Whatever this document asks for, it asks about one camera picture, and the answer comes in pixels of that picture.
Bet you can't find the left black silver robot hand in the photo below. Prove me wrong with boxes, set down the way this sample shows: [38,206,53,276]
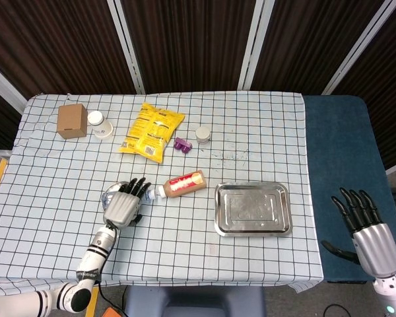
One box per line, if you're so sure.
[102,177,152,229]

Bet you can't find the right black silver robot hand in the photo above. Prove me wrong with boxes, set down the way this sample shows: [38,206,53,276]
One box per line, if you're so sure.
[320,187,396,278]

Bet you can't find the clear plastic bottle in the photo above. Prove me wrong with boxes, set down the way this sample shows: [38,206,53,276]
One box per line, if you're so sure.
[101,186,158,209]

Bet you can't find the brown drink bottle red label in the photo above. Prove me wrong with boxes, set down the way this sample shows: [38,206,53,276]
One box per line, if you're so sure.
[156,170,207,199]

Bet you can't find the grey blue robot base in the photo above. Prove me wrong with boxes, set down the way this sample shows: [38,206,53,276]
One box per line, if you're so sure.
[123,285,267,317]

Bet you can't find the round metal plate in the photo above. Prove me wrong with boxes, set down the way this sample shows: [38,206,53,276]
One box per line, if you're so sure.
[104,180,143,221]

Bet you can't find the white checked tablecloth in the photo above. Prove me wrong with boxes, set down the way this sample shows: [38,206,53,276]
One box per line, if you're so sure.
[0,91,325,300]

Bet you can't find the yellow snack bag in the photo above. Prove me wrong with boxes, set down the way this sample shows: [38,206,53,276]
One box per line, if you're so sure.
[118,102,185,164]

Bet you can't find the white paper cup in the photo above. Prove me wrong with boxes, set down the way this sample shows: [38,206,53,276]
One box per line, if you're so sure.
[87,110,115,139]

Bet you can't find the purple plastic block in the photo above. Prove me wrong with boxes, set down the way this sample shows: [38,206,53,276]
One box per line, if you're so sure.
[173,137,193,155]

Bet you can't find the brown cardboard box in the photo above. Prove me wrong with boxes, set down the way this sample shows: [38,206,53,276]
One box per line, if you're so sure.
[56,103,88,139]

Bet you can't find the small white jar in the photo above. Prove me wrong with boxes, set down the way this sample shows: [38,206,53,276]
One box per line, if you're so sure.
[195,127,211,145]

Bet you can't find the rectangular metal tray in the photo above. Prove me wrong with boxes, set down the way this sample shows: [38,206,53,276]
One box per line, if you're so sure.
[214,181,294,238]

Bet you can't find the dark slatted partition screen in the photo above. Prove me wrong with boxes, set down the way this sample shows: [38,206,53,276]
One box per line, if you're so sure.
[0,0,396,176]

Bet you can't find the black floor cable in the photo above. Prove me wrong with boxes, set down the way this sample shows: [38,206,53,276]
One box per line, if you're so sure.
[323,303,380,317]

